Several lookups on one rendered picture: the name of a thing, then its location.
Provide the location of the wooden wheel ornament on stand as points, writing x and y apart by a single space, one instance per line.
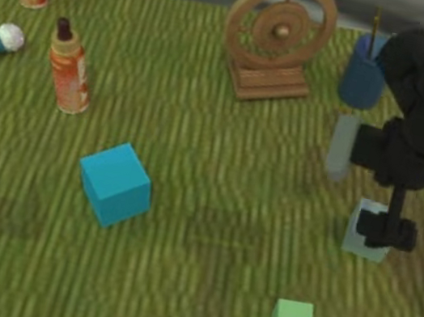
277 34

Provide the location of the thin brown stick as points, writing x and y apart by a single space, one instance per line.
375 31

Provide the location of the dark blue cup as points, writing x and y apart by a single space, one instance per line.
359 82

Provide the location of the grey-blue cube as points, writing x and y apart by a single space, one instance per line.
357 243

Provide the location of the large cyan cube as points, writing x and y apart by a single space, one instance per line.
114 186

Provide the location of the grey cylinder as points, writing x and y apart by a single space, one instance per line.
341 148

